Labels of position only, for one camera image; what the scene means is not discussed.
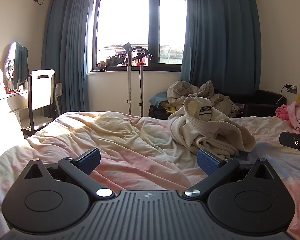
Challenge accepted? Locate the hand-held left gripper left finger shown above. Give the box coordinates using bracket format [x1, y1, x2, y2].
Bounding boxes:
[23, 147, 116, 199]

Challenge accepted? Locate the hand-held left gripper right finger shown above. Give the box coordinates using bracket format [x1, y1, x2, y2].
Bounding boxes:
[181, 149, 278, 200]

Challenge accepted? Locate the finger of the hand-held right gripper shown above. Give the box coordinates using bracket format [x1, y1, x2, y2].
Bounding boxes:
[279, 131, 300, 159]

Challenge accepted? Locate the cream fleece-lined sweatshirt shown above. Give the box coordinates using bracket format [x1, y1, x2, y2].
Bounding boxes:
[168, 96, 256, 157]

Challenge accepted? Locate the pink printed clothing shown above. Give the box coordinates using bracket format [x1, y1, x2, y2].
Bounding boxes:
[275, 99, 300, 134]

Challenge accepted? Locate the bed with pink sheet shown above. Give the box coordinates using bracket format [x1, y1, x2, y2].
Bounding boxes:
[0, 111, 300, 240]

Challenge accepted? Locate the black sofa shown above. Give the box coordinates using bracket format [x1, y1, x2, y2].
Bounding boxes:
[148, 89, 287, 118]

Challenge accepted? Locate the white rack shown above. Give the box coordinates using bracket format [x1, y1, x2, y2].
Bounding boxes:
[53, 82, 63, 117]

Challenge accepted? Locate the beige crumpled bedding pile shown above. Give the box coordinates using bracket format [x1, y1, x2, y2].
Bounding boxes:
[166, 80, 241, 117]

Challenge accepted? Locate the blue pillow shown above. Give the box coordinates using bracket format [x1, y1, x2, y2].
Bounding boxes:
[149, 91, 169, 107]

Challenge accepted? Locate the white-backed black chair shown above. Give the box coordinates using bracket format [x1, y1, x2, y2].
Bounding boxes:
[21, 69, 57, 137]

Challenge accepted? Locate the garment steamer stand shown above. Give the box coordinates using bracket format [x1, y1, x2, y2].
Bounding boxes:
[120, 41, 153, 117]

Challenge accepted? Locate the white vanity table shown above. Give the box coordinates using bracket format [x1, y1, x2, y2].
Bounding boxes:
[0, 88, 31, 157]

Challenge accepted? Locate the blue curtain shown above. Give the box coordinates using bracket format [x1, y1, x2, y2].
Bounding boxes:
[41, 0, 98, 121]
[179, 0, 262, 98]

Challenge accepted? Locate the wavy-framed vanity mirror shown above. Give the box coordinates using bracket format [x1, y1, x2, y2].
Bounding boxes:
[4, 41, 29, 86]

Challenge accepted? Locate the dark-framed window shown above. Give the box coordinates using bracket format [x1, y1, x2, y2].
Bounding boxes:
[91, 0, 191, 73]

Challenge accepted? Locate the white charging cable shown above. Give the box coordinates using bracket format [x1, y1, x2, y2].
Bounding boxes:
[274, 85, 288, 106]

